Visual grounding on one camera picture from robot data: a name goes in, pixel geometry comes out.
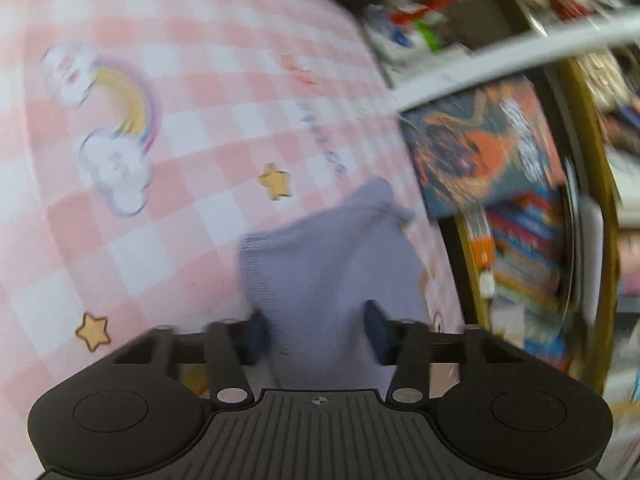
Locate wooden bookshelf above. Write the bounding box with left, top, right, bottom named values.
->
left=449, top=0, right=640, bottom=401

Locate Harry Potter book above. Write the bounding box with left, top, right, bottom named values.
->
left=400, top=76, right=564, bottom=220

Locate pink checkered desk mat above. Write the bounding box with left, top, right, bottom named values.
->
left=0, top=0, right=467, bottom=411

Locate row of colourful books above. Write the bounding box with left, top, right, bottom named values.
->
left=463, top=188, right=575, bottom=372

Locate purple and brown knit sweater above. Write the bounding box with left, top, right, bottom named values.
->
left=239, top=177, right=427, bottom=392

